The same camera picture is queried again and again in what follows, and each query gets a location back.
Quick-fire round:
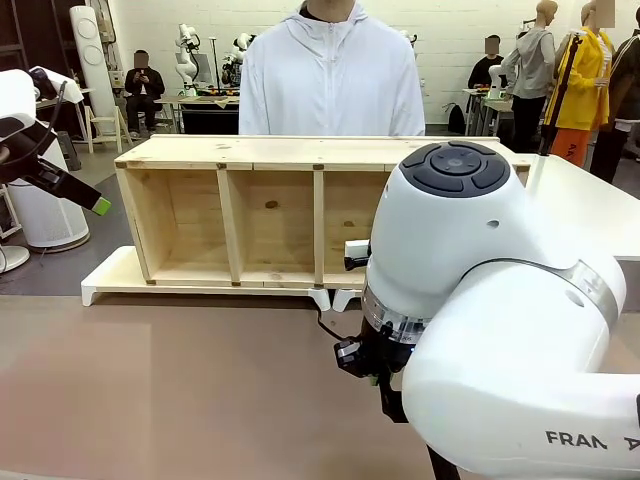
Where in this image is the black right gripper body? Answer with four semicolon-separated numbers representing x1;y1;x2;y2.
360;323;407;377

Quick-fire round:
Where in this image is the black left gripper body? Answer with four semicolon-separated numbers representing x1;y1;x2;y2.
0;127;52;184

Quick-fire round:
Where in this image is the black cable with plug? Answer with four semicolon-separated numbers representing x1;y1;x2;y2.
315;306;363;377

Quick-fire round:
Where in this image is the white cylindrical air purifier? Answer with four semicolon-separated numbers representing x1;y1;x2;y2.
6;119;92;250

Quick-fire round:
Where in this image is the dark plastic stool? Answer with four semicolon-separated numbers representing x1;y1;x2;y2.
54;130;82;172

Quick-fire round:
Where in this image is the light wooden step stool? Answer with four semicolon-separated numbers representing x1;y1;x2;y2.
84;102;125;155

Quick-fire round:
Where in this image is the white round stand base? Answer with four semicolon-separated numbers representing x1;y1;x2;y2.
0;243;32;274

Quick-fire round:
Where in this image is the seated person holding phone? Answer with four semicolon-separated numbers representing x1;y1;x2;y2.
123;48;167;140

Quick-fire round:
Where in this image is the white tall air conditioner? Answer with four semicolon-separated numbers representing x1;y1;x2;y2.
68;4;124;109

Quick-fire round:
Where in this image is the wooden top background table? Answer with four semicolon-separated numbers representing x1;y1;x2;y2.
157;93;242;136

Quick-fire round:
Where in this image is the grey background monitor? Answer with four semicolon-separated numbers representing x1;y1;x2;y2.
193;52;214;84

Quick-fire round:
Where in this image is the light wooden shelf unit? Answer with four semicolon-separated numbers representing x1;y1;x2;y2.
113;134;532;291

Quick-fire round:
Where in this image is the seated person with headset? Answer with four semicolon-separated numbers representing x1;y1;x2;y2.
221;49;246;89

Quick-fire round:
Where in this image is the black backpack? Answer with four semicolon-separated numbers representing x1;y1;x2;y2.
446;103;467;135

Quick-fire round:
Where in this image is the person in white hoodie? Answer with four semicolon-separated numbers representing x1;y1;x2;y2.
238;0;427;137

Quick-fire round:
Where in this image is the seated person black sweater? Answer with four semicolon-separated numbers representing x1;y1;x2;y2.
467;34;508;101

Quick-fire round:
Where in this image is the black tripod stand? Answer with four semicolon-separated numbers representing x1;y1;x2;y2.
538;29;584;157

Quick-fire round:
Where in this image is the mannequin in grey hoodie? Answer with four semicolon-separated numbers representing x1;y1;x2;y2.
501;0;557;152

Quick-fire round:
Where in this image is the mannequin in yellow jacket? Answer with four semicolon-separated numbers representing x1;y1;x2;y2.
542;0;617;169

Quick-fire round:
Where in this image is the mannequin in dark jacket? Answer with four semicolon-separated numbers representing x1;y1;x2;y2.
589;27;640;184

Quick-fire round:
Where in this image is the black cable sleeve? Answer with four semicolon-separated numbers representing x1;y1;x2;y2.
428;439;474;480

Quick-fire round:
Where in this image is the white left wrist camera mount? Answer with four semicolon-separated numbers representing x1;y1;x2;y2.
28;64;84;104

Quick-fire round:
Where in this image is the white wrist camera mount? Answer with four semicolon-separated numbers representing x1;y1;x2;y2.
343;239;373;273
28;64;84;104

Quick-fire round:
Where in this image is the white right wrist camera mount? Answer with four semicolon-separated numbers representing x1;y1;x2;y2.
343;239;373;273

